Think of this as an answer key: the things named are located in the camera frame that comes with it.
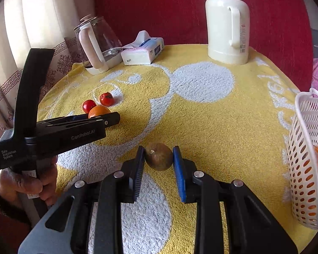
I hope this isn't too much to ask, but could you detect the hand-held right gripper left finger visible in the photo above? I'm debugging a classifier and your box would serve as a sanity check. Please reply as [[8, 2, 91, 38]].
[[17, 145, 145, 254]]

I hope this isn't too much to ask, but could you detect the beige patterned curtain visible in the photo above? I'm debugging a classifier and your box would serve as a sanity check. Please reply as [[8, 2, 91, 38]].
[[0, 0, 96, 133]]

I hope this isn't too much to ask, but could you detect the red cloth backdrop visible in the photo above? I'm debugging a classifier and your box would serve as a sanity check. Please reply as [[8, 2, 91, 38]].
[[93, 0, 314, 93]]

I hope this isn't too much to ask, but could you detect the person's left hand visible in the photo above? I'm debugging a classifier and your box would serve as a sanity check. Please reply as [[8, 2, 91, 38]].
[[0, 156, 59, 207]]

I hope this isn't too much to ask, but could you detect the glass kettle with white handle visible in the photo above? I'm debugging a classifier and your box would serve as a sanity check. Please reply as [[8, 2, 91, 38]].
[[74, 14, 125, 75]]

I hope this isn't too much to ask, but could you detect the yellow and white towel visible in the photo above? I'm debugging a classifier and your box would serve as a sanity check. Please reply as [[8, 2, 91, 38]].
[[37, 44, 318, 254]]

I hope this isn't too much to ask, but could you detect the brown kiwi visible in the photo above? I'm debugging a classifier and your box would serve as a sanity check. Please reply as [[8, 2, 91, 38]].
[[144, 142, 173, 170]]

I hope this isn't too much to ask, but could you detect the small orange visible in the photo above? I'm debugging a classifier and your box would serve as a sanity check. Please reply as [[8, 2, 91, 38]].
[[88, 105, 112, 119]]

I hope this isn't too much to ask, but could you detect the white plastic basket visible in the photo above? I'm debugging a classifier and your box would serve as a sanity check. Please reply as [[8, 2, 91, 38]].
[[286, 88, 318, 230]]

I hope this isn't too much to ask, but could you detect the tissue pack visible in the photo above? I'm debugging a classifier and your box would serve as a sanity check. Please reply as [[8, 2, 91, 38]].
[[121, 30, 165, 66]]

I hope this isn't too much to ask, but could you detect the red tomato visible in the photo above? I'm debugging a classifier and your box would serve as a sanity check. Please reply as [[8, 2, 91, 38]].
[[83, 100, 97, 114], [100, 92, 114, 106]]

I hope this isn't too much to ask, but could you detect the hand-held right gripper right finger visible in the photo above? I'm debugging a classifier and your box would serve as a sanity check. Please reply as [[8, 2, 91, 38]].
[[172, 145, 298, 254]]

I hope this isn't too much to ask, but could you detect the white thermos jug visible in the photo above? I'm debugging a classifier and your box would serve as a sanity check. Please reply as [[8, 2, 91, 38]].
[[205, 0, 251, 65]]

